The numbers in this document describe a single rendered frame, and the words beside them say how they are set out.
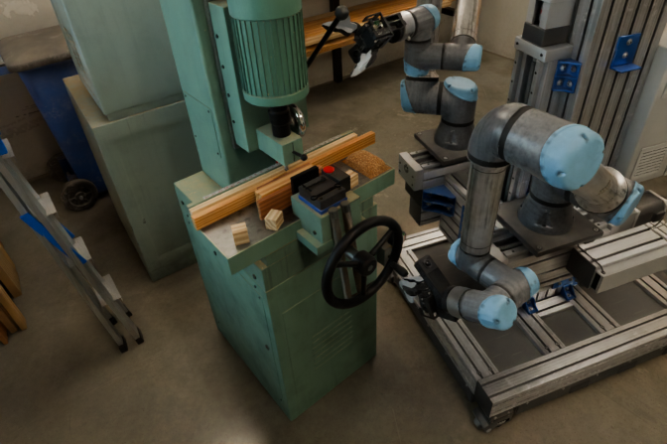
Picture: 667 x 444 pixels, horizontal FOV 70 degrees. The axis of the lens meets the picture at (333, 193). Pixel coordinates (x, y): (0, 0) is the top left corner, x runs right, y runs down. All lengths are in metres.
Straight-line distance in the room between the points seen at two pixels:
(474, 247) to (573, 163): 0.37
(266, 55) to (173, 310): 1.53
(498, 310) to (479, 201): 0.24
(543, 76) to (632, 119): 0.37
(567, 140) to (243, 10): 0.73
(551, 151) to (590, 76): 0.62
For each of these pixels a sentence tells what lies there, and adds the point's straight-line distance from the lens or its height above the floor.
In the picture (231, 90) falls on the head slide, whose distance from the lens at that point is 1.39.
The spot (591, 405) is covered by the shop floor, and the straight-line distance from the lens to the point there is 2.16.
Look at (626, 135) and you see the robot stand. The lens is 1.77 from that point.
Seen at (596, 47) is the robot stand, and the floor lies 1.26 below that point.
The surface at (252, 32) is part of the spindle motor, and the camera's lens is 1.18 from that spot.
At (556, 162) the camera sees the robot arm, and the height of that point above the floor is 1.26.
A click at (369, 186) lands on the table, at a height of 0.88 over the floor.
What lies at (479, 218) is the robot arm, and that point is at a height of 1.03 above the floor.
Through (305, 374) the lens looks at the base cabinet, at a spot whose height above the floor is 0.22.
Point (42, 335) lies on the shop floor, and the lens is 2.61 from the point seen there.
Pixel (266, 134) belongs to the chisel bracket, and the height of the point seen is 1.07.
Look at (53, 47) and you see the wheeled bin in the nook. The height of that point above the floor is 0.96.
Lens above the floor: 1.73
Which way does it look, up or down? 37 degrees down
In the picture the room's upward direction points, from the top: 4 degrees counter-clockwise
